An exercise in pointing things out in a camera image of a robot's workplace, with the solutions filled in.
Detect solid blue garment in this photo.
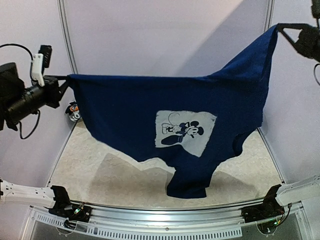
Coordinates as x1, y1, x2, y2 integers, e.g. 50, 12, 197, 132
68, 26, 278, 199

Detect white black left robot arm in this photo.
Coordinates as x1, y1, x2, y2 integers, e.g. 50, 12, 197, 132
0, 62, 75, 217

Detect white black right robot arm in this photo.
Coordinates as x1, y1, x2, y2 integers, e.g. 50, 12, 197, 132
275, 59, 320, 206

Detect black white orange printed shirt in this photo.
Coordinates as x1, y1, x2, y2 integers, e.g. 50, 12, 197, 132
65, 101, 82, 122

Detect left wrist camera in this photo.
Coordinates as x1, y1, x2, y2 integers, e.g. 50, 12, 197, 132
30, 45, 52, 87

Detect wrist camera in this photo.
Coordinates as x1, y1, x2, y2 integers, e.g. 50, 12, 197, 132
311, 0, 320, 19
30, 45, 52, 87

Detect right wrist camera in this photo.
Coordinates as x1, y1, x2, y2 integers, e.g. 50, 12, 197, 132
311, 0, 320, 19

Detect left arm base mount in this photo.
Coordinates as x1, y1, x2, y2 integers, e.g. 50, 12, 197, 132
48, 185, 92, 223

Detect aluminium front rail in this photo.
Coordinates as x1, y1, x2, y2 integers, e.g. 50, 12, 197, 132
21, 193, 312, 240

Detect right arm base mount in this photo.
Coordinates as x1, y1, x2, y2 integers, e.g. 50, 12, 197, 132
241, 184, 292, 226

